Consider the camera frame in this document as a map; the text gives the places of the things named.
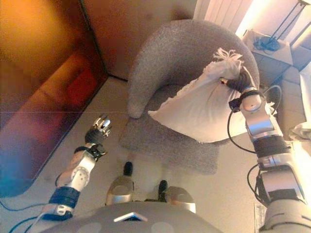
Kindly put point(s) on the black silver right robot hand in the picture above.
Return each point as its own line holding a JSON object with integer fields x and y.
{"x": 240, "y": 83}

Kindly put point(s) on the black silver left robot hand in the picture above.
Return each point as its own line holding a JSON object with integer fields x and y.
{"x": 93, "y": 137}

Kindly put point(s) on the white fringed cushion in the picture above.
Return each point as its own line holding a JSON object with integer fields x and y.
{"x": 201, "y": 109}

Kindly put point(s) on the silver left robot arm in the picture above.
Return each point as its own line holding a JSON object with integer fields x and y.
{"x": 77, "y": 174}

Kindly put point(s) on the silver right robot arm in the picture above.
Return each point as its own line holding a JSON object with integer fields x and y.
{"x": 267, "y": 136}

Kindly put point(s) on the grey side table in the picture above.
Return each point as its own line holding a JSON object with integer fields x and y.
{"x": 267, "y": 63}

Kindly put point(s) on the black lamp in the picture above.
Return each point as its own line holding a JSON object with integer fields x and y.
{"x": 269, "y": 44}

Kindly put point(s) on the white curtain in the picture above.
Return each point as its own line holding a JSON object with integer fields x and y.
{"x": 218, "y": 14}

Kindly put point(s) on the grey robot torso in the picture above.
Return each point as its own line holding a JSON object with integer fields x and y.
{"x": 97, "y": 218}

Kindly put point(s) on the glossy brown wooden cabinet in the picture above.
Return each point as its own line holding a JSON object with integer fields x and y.
{"x": 36, "y": 72}

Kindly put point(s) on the grey boucle armchair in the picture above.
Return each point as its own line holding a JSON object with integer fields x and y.
{"x": 155, "y": 60}

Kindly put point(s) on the silver right robot leg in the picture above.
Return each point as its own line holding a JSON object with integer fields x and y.
{"x": 182, "y": 196}

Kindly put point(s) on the grey striped rug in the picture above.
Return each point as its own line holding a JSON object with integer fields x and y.
{"x": 260, "y": 218}

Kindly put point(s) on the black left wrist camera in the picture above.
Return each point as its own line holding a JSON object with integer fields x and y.
{"x": 98, "y": 151}

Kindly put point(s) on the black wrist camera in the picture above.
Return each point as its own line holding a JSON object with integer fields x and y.
{"x": 234, "y": 103}
{"x": 98, "y": 151}

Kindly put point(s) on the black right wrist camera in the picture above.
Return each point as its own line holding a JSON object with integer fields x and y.
{"x": 234, "y": 103}

